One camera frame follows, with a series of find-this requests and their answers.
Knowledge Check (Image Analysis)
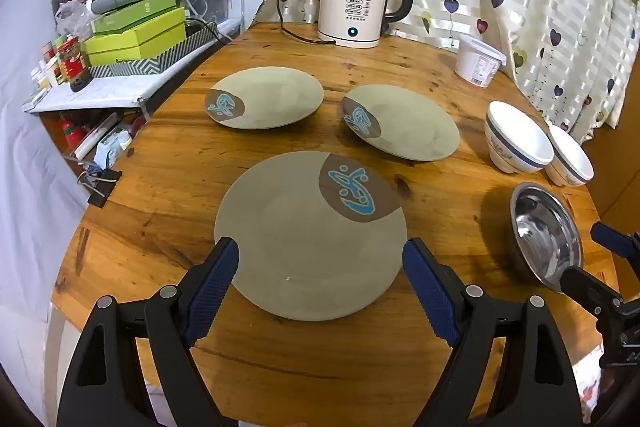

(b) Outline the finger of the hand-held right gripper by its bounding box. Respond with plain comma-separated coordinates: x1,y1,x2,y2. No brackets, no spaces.
590,222,640,259
559,266,626,324

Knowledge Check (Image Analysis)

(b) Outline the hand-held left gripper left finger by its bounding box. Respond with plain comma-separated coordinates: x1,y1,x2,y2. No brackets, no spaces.
56,236,240,427

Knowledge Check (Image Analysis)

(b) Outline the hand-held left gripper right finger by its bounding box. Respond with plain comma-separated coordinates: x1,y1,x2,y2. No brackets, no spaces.
401,237,583,427

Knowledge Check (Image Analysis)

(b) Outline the stainless steel bowl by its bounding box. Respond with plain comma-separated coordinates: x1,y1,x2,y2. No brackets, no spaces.
510,182,585,294

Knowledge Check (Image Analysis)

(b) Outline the white bowl with blue stripe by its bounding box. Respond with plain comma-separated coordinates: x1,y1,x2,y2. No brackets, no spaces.
545,124,595,186
484,101,555,175

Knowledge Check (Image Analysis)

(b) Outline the grey-green plate with blue motif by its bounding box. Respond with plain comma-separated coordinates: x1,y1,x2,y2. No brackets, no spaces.
205,67,325,130
214,152,408,322
341,84,461,162

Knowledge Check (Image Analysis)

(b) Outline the black binder clip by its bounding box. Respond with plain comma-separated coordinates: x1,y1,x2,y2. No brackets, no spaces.
90,169,123,186
87,184,116,208

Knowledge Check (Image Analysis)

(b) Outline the tissue pack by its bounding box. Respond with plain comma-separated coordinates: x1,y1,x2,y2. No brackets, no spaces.
95,127,135,168

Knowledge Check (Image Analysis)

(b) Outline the white rolled paper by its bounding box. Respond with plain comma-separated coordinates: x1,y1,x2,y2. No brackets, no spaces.
75,113,121,156

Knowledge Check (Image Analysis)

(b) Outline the red figurine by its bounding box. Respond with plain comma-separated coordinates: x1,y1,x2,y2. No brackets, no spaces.
60,116,86,152

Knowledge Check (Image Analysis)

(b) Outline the white plastic tub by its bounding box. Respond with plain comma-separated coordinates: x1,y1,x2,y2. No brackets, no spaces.
454,33,507,88

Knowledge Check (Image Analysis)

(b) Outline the grey chevron patterned box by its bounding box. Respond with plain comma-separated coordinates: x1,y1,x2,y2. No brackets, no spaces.
89,21,221,80

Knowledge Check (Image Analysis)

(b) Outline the white shelf board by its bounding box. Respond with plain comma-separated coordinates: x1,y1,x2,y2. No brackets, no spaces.
22,19,241,114

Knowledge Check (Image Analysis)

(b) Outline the lime green box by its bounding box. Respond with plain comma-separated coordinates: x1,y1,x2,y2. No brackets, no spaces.
82,8,188,55
86,38,187,68

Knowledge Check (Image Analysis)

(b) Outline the santa figure jar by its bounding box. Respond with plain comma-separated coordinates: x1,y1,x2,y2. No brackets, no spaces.
57,36,91,92

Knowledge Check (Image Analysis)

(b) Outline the row of small bottles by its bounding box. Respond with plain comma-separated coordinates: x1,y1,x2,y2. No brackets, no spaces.
30,32,68,90

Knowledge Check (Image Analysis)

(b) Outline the clear plastic storage box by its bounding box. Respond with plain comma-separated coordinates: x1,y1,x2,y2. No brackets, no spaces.
177,0,241,38

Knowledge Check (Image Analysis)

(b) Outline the black kettle power cord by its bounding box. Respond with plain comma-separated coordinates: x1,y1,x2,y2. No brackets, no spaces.
276,0,323,44

